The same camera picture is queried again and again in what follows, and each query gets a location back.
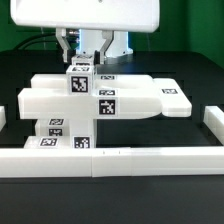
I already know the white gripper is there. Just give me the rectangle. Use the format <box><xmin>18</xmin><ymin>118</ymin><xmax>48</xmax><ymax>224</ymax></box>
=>
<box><xmin>10</xmin><ymin>0</ymin><xmax>160</xmax><ymax>64</ymax></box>

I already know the white tagged cube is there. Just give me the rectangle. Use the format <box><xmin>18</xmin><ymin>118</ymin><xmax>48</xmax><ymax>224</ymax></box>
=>
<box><xmin>66</xmin><ymin>65</ymin><xmax>95</xmax><ymax>95</ymax></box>
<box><xmin>72</xmin><ymin>55</ymin><xmax>94</xmax><ymax>66</ymax></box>

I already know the white chair seat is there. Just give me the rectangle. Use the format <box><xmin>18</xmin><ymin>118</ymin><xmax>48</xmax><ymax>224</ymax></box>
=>
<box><xmin>69</xmin><ymin>119</ymin><xmax>97</xmax><ymax>149</ymax></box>

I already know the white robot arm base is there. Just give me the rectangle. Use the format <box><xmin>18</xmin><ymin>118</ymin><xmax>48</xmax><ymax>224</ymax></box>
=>
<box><xmin>76</xmin><ymin>29</ymin><xmax>133</xmax><ymax>64</ymax></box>

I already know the white U-shaped obstacle fence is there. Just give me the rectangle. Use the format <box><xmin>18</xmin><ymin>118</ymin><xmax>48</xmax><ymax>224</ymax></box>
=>
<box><xmin>0</xmin><ymin>106</ymin><xmax>224</xmax><ymax>179</ymax></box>

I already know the black cable bundle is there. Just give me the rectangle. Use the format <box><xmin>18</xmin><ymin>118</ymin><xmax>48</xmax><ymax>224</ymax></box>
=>
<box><xmin>13</xmin><ymin>31</ymin><xmax>58</xmax><ymax>52</ymax></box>

